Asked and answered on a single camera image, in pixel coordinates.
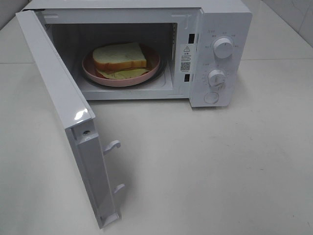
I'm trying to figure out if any white warning label sticker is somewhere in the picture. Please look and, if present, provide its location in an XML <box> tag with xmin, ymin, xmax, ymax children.
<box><xmin>179</xmin><ymin>44</ymin><xmax>195</xmax><ymax>73</ymax></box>

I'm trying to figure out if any pink round plate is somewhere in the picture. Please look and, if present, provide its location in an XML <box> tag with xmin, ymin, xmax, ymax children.
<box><xmin>82</xmin><ymin>44</ymin><xmax>161</xmax><ymax>88</ymax></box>

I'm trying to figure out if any white microwave door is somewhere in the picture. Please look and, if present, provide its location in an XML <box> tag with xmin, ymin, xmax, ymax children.
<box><xmin>16</xmin><ymin>10</ymin><xmax>125</xmax><ymax>228</ymax></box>

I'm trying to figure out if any white microwave oven body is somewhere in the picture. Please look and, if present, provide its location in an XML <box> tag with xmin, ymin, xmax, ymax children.
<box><xmin>21</xmin><ymin>0</ymin><xmax>252</xmax><ymax>107</ymax></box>

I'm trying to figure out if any glass microwave turntable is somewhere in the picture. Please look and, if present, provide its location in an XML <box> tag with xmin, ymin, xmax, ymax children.
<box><xmin>97</xmin><ymin>61</ymin><xmax>166</xmax><ymax>88</ymax></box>

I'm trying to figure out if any round white door button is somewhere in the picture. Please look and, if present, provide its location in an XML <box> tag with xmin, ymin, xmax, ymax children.
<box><xmin>203</xmin><ymin>92</ymin><xmax>219</xmax><ymax>104</ymax></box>

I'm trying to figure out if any white bread sandwich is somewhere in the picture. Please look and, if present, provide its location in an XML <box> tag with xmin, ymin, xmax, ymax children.
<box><xmin>92</xmin><ymin>43</ymin><xmax>150</xmax><ymax>80</ymax></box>

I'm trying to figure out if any white lower microwave knob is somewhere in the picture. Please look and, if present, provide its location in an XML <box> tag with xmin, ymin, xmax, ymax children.
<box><xmin>208</xmin><ymin>69</ymin><xmax>226</xmax><ymax>87</ymax></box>

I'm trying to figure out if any white microwave knob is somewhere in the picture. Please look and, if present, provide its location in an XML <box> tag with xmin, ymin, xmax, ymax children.
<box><xmin>208</xmin><ymin>69</ymin><xmax>226</xmax><ymax>87</ymax></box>
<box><xmin>212</xmin><ymin>36</ymin><xmax>234</xmax><ymax>59</ymax></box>

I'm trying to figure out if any white upper microwave knob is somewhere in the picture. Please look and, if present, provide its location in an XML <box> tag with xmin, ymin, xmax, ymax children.
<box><xmin>212</xmin><ymin>36</ymin><xmax>234</xmax><ymax>59</ymax></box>

